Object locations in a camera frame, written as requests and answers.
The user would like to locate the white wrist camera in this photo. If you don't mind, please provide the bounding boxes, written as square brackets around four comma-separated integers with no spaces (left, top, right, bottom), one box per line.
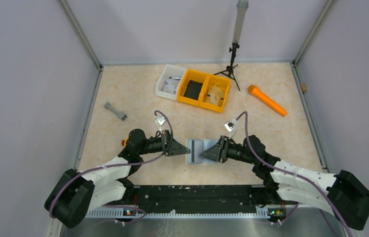
[155,116,166,132]
[224,119,238,139]

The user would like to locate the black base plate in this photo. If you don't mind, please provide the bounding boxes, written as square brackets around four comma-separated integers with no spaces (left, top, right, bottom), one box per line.
[107,185,288,214]

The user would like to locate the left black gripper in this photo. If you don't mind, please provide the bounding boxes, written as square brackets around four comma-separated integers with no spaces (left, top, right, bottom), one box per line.
[138,129,190,157]

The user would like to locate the black tripod with grey pole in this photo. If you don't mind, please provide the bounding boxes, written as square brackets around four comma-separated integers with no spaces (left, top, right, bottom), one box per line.
[214,0,249,91]

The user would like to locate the white plastic bin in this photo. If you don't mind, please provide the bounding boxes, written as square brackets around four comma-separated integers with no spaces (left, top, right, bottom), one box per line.
[155,64,187,101]

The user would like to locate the black pad in bin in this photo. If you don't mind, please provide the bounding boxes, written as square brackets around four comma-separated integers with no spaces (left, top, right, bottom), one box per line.
[184,80,203,101]

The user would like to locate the grey dumbbell-shaped part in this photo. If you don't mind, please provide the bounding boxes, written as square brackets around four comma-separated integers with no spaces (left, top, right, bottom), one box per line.
[104,102,127,121]

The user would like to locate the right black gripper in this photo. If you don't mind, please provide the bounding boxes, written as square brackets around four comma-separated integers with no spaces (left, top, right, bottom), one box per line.
[199,135,257,164]

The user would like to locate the beige parts in bin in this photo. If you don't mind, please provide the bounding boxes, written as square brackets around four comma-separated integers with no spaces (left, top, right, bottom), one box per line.
[205,85,224,106]

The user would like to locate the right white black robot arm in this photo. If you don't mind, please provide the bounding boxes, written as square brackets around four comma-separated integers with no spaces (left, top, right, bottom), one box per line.
[200,135,369,231]

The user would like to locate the beige card holder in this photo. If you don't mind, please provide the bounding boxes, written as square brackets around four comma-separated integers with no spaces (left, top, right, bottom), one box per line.
[186,139,217,165]

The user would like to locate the grey slotted cable duct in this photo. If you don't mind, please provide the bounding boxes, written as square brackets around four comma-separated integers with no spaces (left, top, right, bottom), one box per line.
[85,206,270,219]

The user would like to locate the yellow bin with black pad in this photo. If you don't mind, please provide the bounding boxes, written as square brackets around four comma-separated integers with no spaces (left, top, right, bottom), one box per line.
[177,69,210,107]

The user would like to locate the orange flashlight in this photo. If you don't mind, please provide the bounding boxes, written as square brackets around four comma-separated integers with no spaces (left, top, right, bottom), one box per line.
[248,85,288,117]

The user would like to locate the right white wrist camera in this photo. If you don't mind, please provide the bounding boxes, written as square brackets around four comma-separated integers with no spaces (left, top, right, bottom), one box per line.
[224,119,238,139]

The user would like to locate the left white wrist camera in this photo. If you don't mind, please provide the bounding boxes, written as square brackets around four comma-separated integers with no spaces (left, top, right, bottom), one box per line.
[155,116,166,132]

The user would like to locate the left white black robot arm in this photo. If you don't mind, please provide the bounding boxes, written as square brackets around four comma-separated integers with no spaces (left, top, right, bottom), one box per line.
[44,128,191,228]

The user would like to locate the yellow red toy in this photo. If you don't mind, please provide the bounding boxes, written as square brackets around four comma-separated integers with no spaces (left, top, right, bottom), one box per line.
[121,139,128,148]

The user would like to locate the yellow bin with beige parts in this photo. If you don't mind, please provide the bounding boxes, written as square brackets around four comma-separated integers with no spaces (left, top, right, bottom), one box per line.
[199,75,231,113]

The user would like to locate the papers in white bin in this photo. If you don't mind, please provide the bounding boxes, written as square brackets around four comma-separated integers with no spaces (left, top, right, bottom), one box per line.
[161,76,181,95]

